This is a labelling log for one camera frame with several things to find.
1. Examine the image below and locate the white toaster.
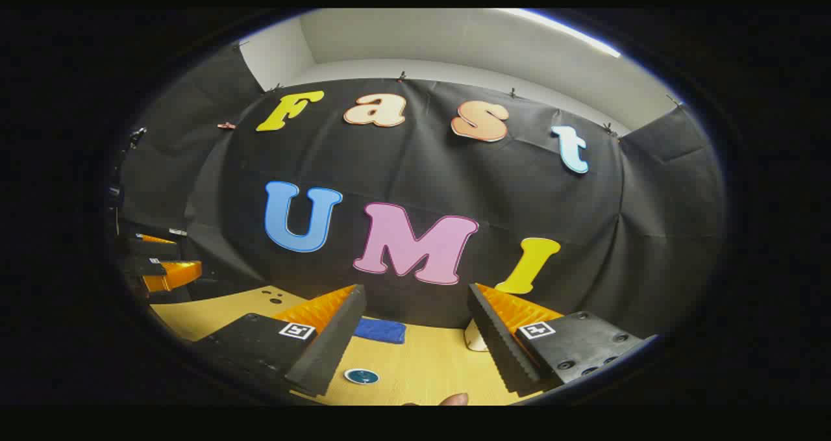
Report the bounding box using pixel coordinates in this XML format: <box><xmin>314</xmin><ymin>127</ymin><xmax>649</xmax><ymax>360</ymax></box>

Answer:
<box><xmin>464</xmin><ymin>319</ymin><xmax>489</xmax><ymax>352</ymax></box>

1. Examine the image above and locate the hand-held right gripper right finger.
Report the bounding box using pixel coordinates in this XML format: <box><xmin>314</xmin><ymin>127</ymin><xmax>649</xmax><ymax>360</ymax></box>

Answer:
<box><xmin>467</xmin><ymin>283</ymin><xmax>650</xmax><ymax>396</ymax></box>

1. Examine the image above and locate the blue folded towel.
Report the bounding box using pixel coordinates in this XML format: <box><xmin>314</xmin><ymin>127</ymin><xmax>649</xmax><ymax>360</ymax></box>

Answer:
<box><xmin>354</xmin><ymin>318</ymin><xmax>407</xmax><ymax>344</ymax></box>

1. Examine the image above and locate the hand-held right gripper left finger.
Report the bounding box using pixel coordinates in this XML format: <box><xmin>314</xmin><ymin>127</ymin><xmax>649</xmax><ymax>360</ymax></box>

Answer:
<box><xmin>188</xmin><ymin>284</ymin><xmax>367</xmax><ymax>399</ymax></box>

